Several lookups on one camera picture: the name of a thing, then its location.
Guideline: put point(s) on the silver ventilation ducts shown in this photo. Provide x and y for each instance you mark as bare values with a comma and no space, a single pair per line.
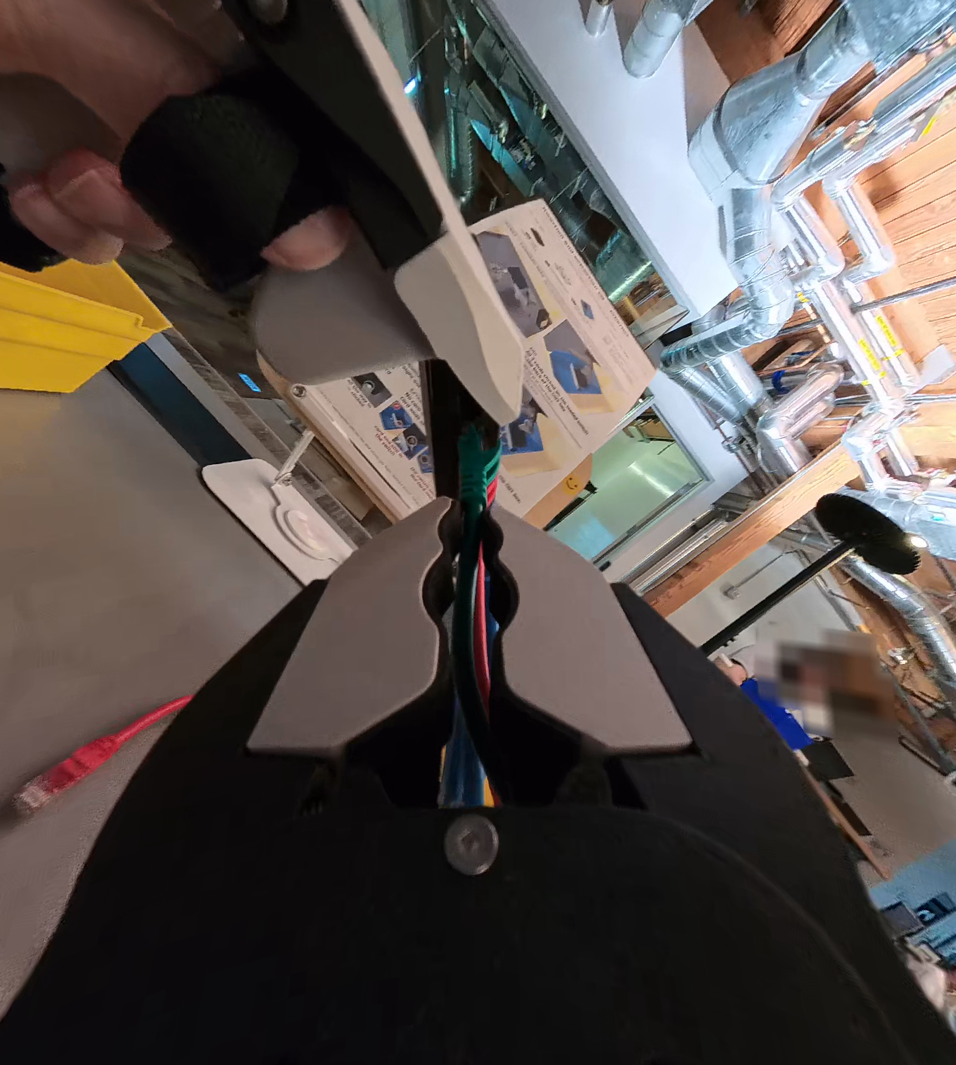
744,150

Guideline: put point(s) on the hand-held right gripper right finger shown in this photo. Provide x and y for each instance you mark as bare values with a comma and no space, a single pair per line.
594,666

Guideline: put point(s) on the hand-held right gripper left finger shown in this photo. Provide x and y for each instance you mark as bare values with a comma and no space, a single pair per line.
344,666

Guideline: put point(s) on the person's left hand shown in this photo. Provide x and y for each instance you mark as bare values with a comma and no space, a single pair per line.
70,41

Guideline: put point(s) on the yellow plastic bin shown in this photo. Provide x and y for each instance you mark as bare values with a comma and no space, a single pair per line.
28,333

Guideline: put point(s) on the black table mat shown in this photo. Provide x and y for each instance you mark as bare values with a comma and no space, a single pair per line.
161,399

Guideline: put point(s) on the black ethernet switch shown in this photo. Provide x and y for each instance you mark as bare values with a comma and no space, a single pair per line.
443,433

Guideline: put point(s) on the white stand base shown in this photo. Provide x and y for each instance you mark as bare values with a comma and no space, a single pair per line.
253,507

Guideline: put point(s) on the wooden beam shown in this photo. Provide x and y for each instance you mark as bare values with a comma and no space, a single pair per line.
761,532

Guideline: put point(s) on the printed instruction sheet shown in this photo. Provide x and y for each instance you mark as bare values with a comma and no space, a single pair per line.
577,333

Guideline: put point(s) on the black pole stand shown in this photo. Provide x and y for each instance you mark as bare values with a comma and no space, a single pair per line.
869,528

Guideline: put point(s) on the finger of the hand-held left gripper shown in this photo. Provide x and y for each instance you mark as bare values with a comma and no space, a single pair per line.
469,333

